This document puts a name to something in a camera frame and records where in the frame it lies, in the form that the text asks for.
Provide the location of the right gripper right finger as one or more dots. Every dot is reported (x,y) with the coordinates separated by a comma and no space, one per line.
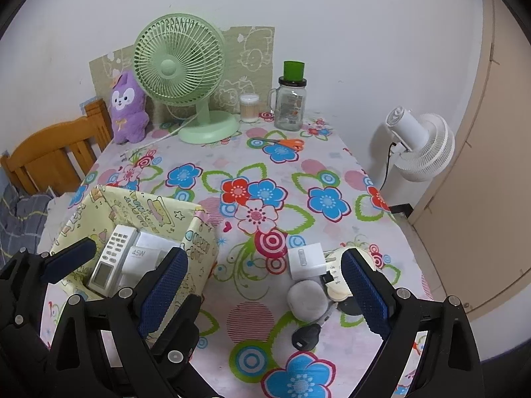
(449,365)

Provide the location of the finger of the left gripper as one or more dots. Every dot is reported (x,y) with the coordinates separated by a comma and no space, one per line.
(55,267)

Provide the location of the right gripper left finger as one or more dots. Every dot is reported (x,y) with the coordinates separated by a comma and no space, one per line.
(100,348)

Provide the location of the white remote control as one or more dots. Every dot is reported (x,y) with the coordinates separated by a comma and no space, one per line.
(108,267)

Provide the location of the black round case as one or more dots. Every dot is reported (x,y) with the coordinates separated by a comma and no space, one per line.
(349,307)

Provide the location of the white earbuds case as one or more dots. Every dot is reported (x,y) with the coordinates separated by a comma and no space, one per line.
(307,300)

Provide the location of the white wall charger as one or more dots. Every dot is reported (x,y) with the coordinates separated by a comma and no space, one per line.
(309,261)

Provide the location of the blue plaid cloth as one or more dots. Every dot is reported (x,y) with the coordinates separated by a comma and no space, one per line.
(23,217)

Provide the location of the yellow cartoon storage box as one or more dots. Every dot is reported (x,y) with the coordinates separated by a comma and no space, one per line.
(105,207)

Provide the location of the white 45W charger box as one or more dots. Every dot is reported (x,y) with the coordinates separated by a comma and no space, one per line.
(144,256)

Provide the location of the wooden chair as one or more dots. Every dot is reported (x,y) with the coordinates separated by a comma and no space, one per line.
(59,156)

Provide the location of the cream round compact mirror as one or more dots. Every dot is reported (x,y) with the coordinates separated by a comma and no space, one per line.
(335,285)

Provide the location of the beige door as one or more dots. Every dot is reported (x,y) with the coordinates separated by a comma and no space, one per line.
(476,227)

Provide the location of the purple plush toy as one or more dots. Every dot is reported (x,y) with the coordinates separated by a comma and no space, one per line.
(127,108)

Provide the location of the floral tablecloth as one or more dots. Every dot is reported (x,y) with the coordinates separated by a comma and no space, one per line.
(264,199)

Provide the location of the white standing fan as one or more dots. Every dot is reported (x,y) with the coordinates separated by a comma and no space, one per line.
(427,144)

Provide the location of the green desk fan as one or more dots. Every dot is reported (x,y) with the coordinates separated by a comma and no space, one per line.
(179,60)

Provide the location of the cotton swab container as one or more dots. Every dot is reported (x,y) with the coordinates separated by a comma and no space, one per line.
(249,108)

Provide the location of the glass jar green lid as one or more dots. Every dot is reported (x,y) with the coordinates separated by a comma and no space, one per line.
(287,101)

